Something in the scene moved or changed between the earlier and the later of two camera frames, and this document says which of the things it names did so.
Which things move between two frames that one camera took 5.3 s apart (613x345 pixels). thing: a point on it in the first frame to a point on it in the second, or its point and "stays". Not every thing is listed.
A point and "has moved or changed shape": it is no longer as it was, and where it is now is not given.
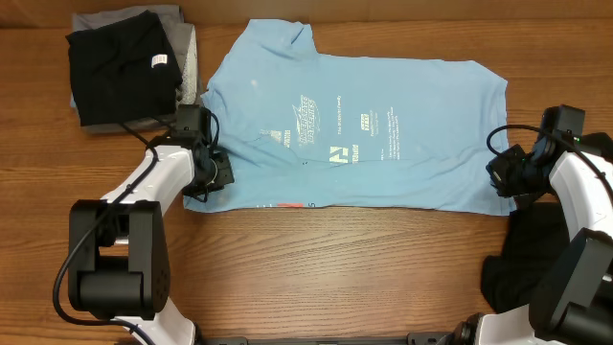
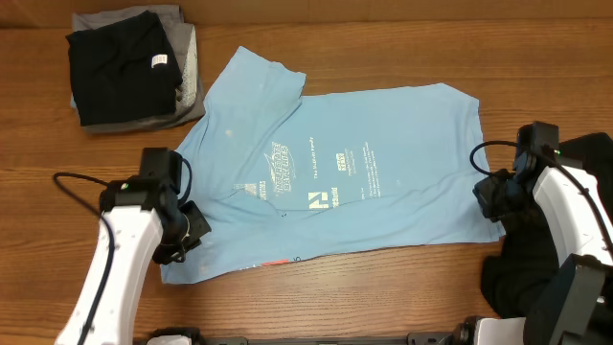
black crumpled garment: [536, 233] stays
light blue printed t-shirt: [360, 133] has moved or changed shape
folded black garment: [124, 69] stays
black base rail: [435, 338] stays
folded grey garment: [182, 37] stays
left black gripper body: [219, 172] to [184, 234]
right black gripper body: [518, 175] to [504, 195]
